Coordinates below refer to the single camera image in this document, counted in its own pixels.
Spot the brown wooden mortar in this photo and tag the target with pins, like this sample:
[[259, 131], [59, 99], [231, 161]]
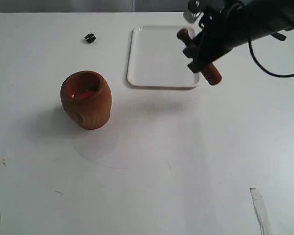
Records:
[[90, 113]]

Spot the white plastic tray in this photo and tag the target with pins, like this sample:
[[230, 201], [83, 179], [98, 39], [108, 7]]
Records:
[[156, 59]]

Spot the small black clip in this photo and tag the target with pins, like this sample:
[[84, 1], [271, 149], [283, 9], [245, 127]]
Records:
[[90, 38]]

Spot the clear tape strip right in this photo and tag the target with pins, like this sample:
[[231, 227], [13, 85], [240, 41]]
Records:
[[261, 212]]

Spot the wooden pestle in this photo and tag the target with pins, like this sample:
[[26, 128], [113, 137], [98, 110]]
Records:
[[210, 72]]

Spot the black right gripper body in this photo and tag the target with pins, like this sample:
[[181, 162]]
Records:
[[224, 30]]

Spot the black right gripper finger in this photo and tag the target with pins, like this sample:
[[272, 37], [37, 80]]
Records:
[[199, 62], [192, 48]]

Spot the dark red oval object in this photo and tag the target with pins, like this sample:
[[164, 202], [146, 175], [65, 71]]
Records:
[[84, 95]]

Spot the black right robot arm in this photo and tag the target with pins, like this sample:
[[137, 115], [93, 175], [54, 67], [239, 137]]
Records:
[[268, 16]]

